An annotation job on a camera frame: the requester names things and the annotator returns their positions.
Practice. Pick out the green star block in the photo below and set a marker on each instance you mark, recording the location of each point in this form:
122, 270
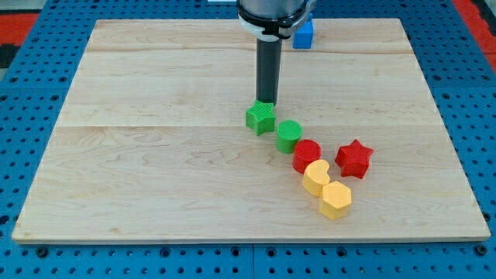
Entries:
260, 117

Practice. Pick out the green cylinder block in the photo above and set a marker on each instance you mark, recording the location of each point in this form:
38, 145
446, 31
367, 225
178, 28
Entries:
289, 132

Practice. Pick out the red cylinder block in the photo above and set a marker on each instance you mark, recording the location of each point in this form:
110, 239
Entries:
305, 152

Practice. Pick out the yellow heart block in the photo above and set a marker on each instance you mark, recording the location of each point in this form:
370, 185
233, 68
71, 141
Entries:
316, 175

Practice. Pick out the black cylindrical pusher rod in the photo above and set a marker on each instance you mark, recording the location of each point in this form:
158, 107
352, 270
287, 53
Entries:
268, 70

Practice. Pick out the wooden board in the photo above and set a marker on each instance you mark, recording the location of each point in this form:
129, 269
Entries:
151, 146

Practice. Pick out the yellow hexagon block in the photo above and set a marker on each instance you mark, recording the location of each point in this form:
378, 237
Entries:
335, 200

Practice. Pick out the red star block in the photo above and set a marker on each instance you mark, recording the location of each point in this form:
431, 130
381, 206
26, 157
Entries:
354, 159

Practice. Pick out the blue cube block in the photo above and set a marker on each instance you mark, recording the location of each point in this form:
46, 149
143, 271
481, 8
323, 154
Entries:
303, 38

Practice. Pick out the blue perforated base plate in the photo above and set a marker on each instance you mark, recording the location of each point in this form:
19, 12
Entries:
32, 92

